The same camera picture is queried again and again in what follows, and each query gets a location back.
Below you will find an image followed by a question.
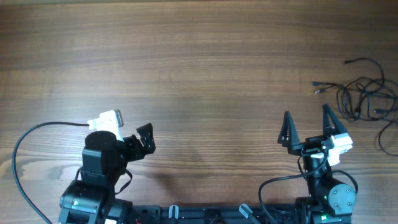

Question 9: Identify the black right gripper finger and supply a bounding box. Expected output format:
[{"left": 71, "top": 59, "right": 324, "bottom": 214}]
[
  {"left": 277, "top": 111, "right": 301, "bottom": 151},
  {"left": 322, "top": 104, "right": 348, "bottom": 136}
]

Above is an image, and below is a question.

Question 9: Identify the black USB cable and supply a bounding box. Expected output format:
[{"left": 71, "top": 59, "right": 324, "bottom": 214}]
[{"left": 335, "top": 57, "right": 398, "bottom": 157}]

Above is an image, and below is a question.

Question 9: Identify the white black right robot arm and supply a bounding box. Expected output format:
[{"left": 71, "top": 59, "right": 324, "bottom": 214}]
[{"left": 277, "top": 104, "right": 359, "bottom": 223}]

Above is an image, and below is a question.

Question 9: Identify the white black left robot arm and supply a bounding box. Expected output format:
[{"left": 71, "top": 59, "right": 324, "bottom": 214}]
[{"left": 58, "top": 123, "right": 155, "bottom": 223}]

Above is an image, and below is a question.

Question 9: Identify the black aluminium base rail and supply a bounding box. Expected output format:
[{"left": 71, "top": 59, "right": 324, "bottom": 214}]
[{"left": 130, "top": 203, "right": 352, "bottom": 224}]

